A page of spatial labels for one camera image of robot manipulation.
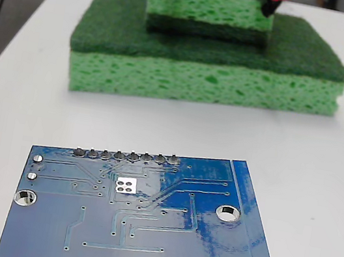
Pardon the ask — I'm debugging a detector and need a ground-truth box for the blue printed circuit board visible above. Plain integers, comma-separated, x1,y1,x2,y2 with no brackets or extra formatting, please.
0,122,304,257

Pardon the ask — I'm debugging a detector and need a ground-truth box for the large green sponge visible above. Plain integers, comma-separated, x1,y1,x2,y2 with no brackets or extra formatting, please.
61,0,344,137

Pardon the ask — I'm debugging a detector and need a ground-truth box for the small green sponge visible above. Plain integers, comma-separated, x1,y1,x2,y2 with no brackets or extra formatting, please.
141,0,278,53

